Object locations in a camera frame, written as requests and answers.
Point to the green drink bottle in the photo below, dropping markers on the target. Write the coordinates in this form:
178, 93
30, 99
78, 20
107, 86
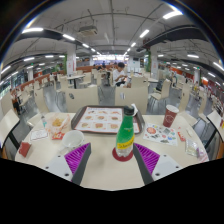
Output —
125, 136

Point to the white crumpled napkin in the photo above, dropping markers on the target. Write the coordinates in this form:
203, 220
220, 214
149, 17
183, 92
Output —
135, 110

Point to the white paper sheet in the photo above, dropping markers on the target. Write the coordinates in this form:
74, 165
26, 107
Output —
39, 135

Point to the group of ceiling lights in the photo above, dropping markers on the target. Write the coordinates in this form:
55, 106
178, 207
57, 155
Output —
32, 30

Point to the red booklet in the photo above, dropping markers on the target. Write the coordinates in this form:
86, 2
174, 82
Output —
25, 149

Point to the dark food tray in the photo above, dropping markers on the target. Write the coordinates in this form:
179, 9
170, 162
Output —
100, 120

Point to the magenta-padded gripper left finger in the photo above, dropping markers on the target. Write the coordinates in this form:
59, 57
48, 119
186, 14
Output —
57, 165

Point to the small teal sanitizer bottle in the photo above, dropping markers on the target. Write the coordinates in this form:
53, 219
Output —
43, 121

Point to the red sauce packet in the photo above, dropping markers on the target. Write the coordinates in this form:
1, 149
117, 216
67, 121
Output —
58, 136
181, 136

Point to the group of beige chairs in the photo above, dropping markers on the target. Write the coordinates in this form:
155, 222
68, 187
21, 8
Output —
163, 90

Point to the white side table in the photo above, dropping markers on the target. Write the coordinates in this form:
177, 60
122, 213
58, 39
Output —
215, 118
7, 123

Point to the white dotted mug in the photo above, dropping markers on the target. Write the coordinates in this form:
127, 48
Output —
72, 139

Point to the colourful sticker sheet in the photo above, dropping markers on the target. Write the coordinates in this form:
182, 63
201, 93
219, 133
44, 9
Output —
160, 134

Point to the ceiling air conditioner unit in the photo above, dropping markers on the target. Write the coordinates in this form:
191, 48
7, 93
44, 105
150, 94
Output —
87, 30

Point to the person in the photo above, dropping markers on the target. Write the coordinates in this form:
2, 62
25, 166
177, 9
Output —
119, 75
15, 100

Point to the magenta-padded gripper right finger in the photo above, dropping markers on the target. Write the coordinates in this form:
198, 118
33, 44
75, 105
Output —
165, 165

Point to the beige chair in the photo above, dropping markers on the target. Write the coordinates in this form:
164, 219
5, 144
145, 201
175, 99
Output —
131, 96
81, 98

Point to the red paper cup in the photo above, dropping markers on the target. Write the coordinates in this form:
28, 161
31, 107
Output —
170, 116

